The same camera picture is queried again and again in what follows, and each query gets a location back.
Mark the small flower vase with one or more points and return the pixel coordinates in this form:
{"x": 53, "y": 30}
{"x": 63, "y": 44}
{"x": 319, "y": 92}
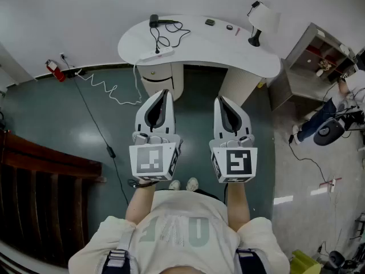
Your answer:
{"x": 323, "y": 67}

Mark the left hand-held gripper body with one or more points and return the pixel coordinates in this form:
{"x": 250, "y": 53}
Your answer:
{"x": 154, "y": 158}

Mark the yellow-green box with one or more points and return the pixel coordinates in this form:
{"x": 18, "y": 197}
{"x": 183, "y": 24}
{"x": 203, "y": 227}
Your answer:
{"x": 303, "y": 262}

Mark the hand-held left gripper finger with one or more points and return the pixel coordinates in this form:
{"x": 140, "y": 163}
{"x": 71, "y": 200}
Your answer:
{"x": 171, "y": 118}
{"x": 140, "y": 118}

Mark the white curved vanity table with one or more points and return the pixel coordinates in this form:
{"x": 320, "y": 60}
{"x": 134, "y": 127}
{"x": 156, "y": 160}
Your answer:
{"x": 205, "y": 47}

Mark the red fire extinguisher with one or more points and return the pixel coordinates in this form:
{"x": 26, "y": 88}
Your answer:
{"x": 57, "y": 71}

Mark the person's right forearm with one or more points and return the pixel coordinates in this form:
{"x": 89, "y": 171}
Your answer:
{"x": 236, "y": 207}

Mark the white floor power strip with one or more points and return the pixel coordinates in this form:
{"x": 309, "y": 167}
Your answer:
{"x": 331, "y": 183}

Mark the white printed T-shirt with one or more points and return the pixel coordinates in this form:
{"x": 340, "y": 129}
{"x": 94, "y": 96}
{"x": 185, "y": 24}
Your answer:
{"x": 182, "y": 224}

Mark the black hair dryer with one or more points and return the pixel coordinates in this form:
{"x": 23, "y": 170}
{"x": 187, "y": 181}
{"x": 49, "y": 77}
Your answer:
{"x": 154, "y": 20}

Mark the person's right white shoe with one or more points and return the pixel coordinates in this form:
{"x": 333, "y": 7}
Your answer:
{"x": 192, "y": 183}

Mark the thin pink stick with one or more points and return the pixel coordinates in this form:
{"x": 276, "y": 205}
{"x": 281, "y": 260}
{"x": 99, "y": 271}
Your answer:
{"x": 237, "y": 32}

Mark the person's left white shoe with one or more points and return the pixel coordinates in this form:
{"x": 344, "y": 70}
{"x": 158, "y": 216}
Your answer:
{"x": 174, "y": 185}

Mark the round black device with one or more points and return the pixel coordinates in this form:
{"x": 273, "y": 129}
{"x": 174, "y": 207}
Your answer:
{"x": 328, "y": 131}

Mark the wooden chairs stack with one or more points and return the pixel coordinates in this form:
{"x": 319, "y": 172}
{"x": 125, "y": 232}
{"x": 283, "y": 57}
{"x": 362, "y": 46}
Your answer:
{"x": 42, "y": 181}

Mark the small dark square box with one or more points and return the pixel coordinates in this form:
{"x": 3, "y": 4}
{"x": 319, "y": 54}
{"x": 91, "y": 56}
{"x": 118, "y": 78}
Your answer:
{"x": 210, "y": 22}

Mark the white wall socket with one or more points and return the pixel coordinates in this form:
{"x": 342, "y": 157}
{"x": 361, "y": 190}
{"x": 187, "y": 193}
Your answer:
{"x": 62, "y": 56}

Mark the white shade table lamp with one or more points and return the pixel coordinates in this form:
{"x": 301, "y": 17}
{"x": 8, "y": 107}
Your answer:
{"x": 263, "y": 19}

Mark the person's neck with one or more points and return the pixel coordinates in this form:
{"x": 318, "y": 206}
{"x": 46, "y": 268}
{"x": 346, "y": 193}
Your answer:
{"x": 191, "y": 270}

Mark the black wristband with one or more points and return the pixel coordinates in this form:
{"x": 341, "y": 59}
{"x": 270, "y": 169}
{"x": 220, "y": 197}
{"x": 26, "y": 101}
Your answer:
{"x": 139, "y": 183}

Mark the person's white shoe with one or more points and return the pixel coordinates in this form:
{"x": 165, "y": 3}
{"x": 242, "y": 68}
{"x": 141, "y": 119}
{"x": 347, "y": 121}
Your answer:
{"x": 174, "y": 185}
{"x": 192, "y": 183}

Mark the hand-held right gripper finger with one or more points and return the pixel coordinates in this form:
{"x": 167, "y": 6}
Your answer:
{"x": 243, "y": 123}
{"x": 218, "y": 121}

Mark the person's left forearm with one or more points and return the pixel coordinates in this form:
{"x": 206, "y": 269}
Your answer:
{"x": 139, "y": 204}

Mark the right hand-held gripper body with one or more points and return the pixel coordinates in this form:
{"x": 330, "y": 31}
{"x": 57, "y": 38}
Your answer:
{"x": 238, "y": 161}

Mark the small yellow object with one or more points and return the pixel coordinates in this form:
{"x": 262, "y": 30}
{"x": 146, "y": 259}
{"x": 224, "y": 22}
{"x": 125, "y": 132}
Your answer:
{"x": 260, "y": 84}

